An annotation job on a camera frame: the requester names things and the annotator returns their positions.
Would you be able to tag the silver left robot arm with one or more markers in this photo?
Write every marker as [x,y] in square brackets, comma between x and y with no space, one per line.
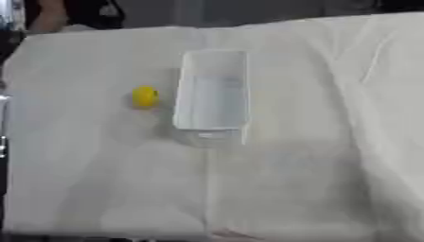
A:
[2,126]

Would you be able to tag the white open box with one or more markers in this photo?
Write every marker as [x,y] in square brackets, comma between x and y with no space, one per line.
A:
[212,94]

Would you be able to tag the yellow toy lemon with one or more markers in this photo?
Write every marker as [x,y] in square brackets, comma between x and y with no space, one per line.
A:
[144,97]

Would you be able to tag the person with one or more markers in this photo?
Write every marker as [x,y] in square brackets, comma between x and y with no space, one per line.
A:
[66,12]

